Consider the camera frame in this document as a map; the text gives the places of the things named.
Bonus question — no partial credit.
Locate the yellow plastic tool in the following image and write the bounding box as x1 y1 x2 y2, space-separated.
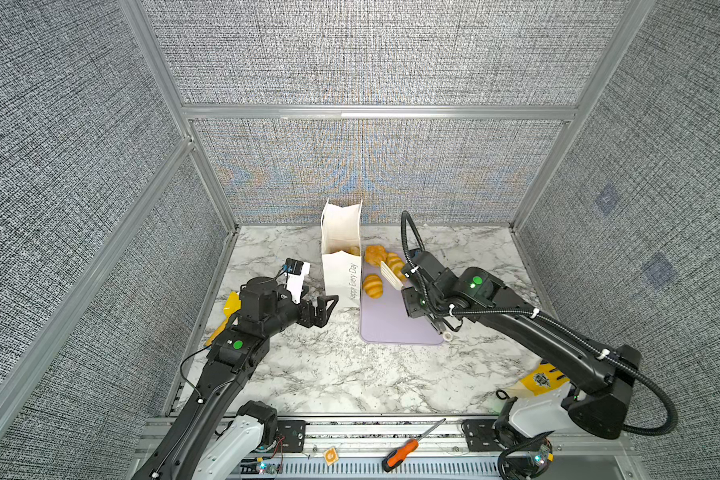
204 291 241 347

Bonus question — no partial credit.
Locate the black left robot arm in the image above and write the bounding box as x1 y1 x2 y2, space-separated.
134 277 339 479

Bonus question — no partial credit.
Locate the orange handled screwdriver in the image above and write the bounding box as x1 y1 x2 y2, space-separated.
381 418 446 473

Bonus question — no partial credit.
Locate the small round striped roll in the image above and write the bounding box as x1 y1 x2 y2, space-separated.
362 274 384 299

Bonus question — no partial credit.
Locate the lilac plastic tray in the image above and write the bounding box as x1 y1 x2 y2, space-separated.
360 244 443 345

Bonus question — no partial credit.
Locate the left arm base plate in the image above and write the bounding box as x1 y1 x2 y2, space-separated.
257 420 307 456

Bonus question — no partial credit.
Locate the small striped croissant upper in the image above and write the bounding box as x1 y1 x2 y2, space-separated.
385 252 407 282

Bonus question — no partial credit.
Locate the white printed paper bag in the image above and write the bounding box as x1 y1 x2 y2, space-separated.
320 201 362 308

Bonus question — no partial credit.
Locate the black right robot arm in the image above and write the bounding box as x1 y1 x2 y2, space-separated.
401 211 679 439

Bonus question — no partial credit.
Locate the aluminium front rail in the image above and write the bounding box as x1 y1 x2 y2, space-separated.
125 413 649 480

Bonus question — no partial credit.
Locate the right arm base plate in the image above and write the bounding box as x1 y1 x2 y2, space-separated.
461 418 529 452

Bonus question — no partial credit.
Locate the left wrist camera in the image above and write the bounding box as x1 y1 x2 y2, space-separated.
283 258 311 304

